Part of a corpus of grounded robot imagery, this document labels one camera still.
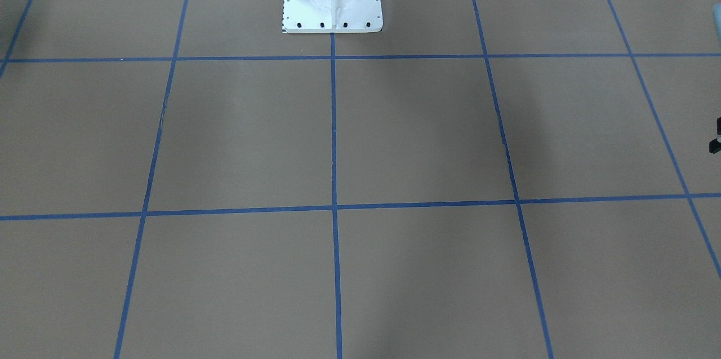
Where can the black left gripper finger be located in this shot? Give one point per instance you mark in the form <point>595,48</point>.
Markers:
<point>715,144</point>

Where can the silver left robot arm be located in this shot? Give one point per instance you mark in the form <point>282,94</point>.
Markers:
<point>717,22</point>

